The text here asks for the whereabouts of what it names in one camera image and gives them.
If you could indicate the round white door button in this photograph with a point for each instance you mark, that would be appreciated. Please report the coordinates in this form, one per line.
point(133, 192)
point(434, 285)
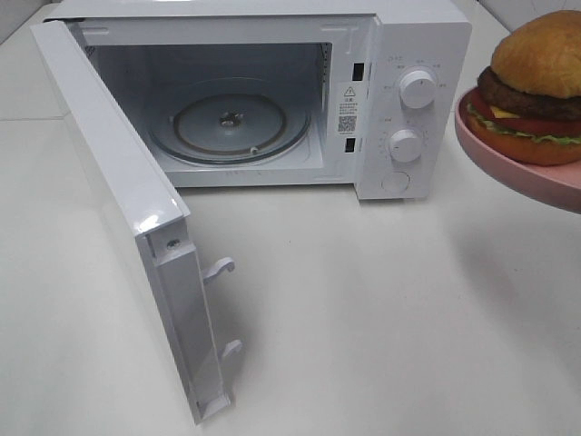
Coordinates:
point(395, 183)

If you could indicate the white microwave door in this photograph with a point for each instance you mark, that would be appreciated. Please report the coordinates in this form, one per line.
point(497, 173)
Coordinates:
point(144, 214)

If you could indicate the white timer knob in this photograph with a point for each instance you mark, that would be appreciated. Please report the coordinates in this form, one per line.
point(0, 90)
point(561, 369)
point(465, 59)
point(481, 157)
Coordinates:
point(405, 146)

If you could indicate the burger with sesame-free bun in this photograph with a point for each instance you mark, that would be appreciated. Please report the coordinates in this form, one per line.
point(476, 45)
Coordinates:
point(526, 104)

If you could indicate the pink round plate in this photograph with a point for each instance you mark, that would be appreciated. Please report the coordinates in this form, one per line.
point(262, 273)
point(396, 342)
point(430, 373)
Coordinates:
point(557, 186)

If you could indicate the glass microwave turntable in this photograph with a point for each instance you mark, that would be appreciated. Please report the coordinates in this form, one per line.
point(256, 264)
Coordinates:
point(228, 121)

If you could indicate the white warning label sticker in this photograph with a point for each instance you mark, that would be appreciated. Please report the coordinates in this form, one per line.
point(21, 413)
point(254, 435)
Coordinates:
point(347, 108)

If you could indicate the white microwave oven body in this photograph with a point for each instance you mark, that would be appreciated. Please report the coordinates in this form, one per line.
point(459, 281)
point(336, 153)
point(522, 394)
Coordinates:
point(141, 47)

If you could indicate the upper white power knob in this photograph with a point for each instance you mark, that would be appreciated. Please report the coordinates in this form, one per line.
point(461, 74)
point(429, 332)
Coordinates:
point(417, 87)

